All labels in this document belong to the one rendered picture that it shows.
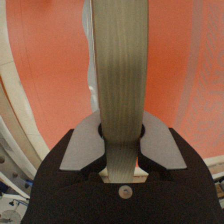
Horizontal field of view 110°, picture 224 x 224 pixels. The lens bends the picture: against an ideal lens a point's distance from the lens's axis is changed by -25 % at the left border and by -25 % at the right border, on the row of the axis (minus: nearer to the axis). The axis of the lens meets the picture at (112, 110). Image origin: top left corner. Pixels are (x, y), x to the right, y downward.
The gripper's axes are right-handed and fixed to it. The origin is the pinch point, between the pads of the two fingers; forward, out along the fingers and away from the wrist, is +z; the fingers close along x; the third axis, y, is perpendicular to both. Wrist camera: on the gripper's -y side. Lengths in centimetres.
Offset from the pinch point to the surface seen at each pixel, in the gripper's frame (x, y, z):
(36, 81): -14.1, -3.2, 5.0
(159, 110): 7.1, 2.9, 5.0
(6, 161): -29.9, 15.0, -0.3
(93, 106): -4.3, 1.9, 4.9
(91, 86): -4.2, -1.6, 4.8
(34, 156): -23.0, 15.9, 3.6
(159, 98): 6.7, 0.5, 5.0
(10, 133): -23.0, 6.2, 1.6
